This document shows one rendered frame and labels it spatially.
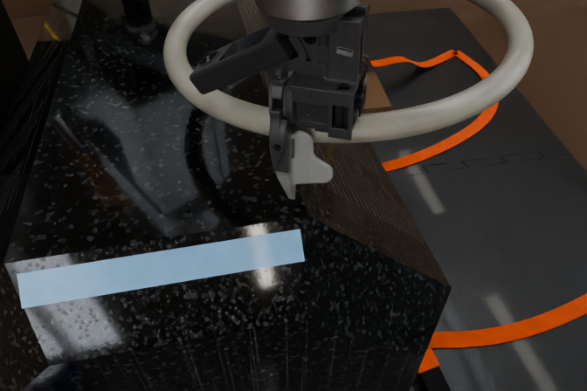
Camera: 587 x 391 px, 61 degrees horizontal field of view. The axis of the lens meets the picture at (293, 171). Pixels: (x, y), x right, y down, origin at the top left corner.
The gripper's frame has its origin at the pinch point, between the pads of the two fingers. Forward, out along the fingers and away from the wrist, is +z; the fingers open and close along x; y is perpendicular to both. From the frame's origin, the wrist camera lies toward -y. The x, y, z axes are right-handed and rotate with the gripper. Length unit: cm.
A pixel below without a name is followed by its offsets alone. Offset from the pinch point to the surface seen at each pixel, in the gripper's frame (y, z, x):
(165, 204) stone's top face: -14.5, 4.1, -5.4
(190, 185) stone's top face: -13.0, 4.0, -1.7
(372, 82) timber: -11, 71, 133
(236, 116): -6.0, -7.0, -0.5
